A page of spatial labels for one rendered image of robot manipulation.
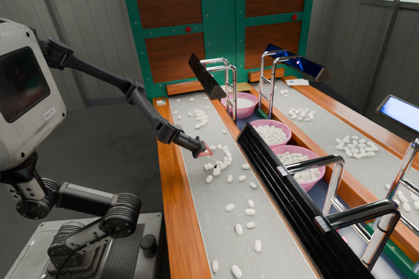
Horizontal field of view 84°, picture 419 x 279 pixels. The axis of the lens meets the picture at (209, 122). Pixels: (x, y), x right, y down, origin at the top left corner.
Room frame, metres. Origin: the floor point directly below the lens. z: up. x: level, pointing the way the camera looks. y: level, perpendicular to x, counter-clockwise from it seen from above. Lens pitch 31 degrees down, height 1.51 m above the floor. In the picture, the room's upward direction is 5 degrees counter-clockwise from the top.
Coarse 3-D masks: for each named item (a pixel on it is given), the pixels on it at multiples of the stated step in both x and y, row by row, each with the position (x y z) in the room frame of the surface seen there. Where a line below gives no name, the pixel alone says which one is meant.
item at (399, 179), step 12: (408, 156) 0.49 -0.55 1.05; (408, 168) 0.49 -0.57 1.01; (396, 180) 0.50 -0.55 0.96; (396, 192) 0.49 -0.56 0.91; (372, 228) 0.50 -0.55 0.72; (408, 228) 0.42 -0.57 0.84; (384, 252) 0.43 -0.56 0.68; (396, 252) 0.41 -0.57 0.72; (396, 264) 0.39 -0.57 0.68; (408, 264) 0.37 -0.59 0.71; (408, 276) 0.35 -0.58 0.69
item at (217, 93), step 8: (192, 56) 1.55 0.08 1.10; (192, 64) 1.47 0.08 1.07; (200, 64) 1.33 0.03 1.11; (200, 72) 1.26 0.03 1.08; (208, 72) 1.17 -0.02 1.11; (200, 80) 1.20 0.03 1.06; (208, 80) 1.10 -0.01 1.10; (208, 88) 1.05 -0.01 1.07; (216, 88) 0.99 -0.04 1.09; (208, 96) 1.02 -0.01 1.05; (216, 96) 0.99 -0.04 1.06; (224, 96) 1.00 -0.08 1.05
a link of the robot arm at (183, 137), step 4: (180, 132) 0.84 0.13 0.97; (176, 136) 0.83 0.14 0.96; (180, 136) 0.82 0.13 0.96; (184, 136) 0.83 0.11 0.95; (188, 136) 0.85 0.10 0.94; (176, 140) 0.81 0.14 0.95; (180, 140) 0.81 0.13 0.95; (184, 140) 0.82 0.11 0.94; (188, 140) 0.83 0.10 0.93; (180, 144) 0.81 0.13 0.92; (184, 144) 0.82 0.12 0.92
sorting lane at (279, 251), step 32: (192, 96) 1.72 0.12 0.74; (192, 128) 1.23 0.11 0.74; (224, 128) 1.20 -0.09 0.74; (192, 160) 0.93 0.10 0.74; (192, 192) 0.71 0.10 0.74; (224, 192) 0.70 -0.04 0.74; (256, 192) 0.68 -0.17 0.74; (224, 224) 0.55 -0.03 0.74; (256, 224) 0.54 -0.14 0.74; (224, 256) 0.43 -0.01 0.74; (256, 256) 0.42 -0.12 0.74; (288, 256) 0.41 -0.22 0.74
